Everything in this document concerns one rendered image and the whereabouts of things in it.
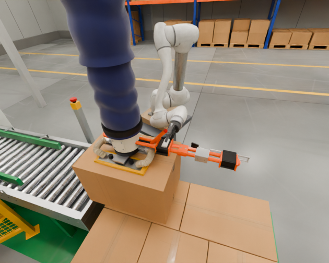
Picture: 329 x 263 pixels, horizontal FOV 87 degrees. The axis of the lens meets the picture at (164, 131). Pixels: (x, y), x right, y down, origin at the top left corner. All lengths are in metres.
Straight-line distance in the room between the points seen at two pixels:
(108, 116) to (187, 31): 0.81
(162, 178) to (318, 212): 1.84
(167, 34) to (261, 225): 1.44
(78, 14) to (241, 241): 1.45
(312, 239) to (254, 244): 0.95
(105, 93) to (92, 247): 1.01
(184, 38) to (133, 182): 1.00
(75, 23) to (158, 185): 0.80
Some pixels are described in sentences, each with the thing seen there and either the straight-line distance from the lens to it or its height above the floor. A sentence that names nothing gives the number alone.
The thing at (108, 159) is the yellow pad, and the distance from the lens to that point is 1.13.
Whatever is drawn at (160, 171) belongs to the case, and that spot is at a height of 1.00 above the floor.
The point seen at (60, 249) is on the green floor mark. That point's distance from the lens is 2.17.
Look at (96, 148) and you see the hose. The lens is 1.14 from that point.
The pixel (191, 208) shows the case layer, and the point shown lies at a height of 0.54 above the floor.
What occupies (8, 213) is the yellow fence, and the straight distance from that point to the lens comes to 2.10.
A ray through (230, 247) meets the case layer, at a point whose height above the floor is 0.54.
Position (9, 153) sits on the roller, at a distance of 2.55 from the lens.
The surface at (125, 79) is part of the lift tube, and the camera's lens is 0.81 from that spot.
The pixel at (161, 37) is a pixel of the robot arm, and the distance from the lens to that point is 1.31.
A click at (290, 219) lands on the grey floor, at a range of 2.29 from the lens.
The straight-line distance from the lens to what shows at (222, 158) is 0.93.
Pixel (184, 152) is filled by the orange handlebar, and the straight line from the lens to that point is 0.94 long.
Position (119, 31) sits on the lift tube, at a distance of 0.75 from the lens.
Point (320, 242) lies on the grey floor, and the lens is 2.31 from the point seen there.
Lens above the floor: 1.81
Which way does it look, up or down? 39 degrees down
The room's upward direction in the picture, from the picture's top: 4 degrees counter-clockwise
